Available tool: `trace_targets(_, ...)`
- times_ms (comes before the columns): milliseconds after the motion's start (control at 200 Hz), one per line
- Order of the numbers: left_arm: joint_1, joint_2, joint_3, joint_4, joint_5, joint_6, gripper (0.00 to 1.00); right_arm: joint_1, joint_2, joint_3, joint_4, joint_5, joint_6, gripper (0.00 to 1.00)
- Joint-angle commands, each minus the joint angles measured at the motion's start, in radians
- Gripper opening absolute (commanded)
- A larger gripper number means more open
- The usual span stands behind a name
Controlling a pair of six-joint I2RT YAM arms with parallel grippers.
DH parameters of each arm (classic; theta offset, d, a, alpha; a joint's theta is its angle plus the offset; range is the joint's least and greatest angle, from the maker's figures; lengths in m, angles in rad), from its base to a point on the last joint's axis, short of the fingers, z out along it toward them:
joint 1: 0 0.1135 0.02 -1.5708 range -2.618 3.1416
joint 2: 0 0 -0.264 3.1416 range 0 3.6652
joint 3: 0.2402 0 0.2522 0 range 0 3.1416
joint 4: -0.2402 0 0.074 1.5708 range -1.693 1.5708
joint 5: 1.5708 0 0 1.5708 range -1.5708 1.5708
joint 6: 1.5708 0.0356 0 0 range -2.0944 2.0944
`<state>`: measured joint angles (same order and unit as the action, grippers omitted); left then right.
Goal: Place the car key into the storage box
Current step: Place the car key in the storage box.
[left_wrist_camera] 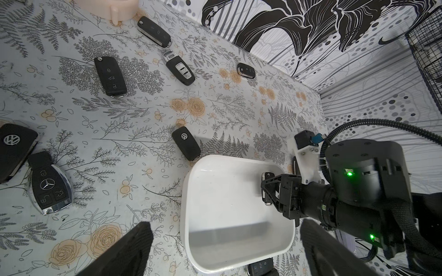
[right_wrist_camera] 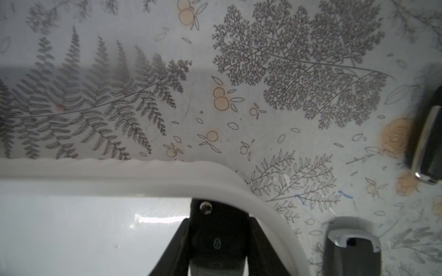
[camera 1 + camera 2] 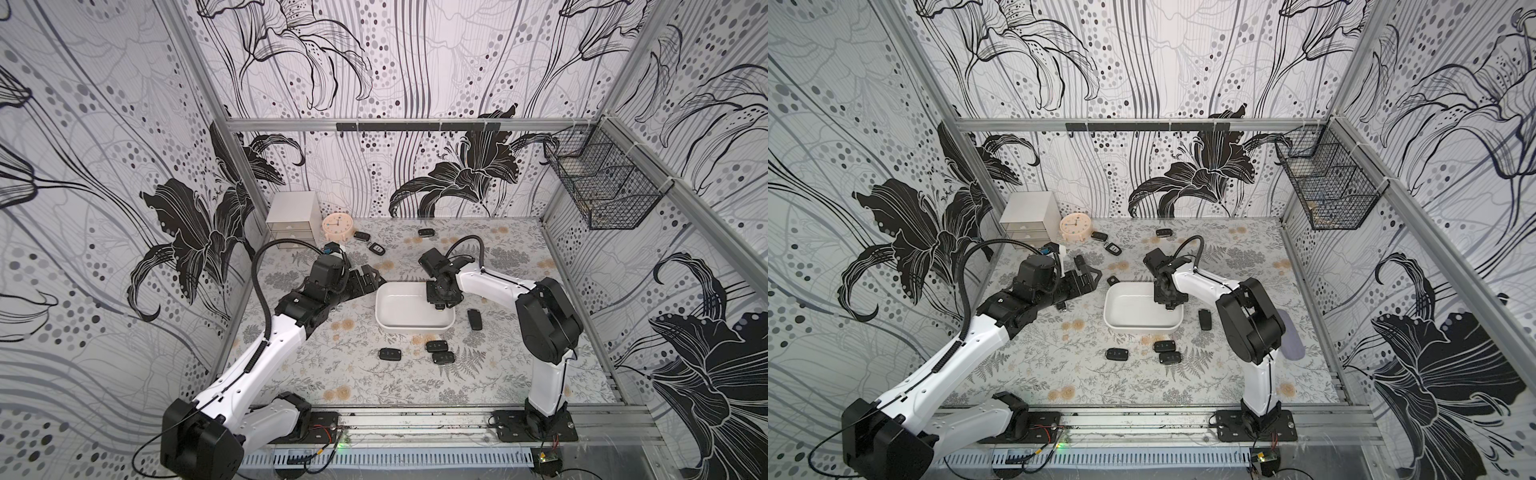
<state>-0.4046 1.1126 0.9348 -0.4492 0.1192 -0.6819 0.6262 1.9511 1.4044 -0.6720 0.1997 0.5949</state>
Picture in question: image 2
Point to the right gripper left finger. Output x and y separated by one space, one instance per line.
175 259

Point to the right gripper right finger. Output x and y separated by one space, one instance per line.
262 259

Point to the black flip key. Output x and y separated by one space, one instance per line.
218 236
427 159

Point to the black car key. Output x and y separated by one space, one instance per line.
352 252

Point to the white rectangular storage box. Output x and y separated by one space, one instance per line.
115 218

